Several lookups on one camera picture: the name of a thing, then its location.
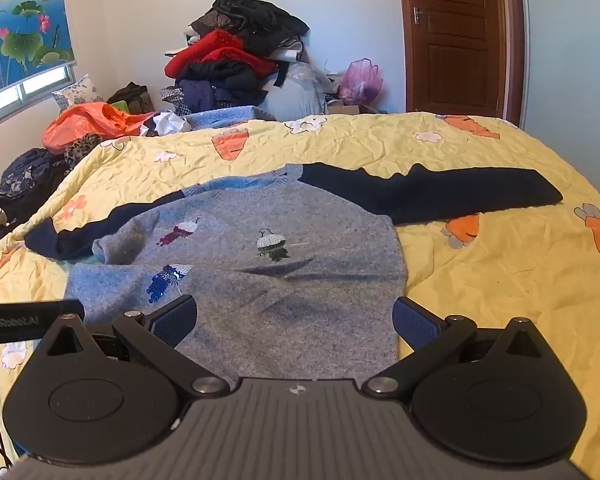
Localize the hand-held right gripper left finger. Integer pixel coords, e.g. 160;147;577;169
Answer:
44;295;231;402

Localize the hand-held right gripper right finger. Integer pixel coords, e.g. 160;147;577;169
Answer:
362;296;557;402

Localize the grey sweater with navy sleeves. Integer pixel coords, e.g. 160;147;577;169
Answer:
25;162;564;382

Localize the pile of dark clothes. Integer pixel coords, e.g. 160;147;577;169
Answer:
161;0;311;117

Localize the yellow carrot print quilt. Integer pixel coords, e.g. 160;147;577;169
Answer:
0;112;600;480

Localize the dark floral cloth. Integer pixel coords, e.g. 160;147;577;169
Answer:
0;147;74;241

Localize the leopard print cloth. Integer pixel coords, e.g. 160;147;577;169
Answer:
64;132;106;169

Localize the white crumpled plastic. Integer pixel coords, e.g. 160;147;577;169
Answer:
140;110;194;137

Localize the orange plastic bag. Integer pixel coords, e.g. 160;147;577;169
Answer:
42;102;159;156

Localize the blue knitted cloth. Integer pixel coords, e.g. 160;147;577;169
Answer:
184;105;279;132

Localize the dark brown bag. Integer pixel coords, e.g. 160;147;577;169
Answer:
107;82;156;116

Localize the cardboard box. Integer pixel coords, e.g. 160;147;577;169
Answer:
327;100;377;116

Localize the window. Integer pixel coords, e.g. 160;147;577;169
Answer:
0;65;77;134

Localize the floral pillow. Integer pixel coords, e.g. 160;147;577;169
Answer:
52;74;106;112

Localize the pink plastic bag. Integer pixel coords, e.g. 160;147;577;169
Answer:
338;58;385;106

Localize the clear plastic bag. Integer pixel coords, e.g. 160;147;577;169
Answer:
279;60;342;116

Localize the red garment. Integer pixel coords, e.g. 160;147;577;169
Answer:
164;30;279;81

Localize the brown wooden door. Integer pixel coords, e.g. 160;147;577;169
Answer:
396;0;527;126

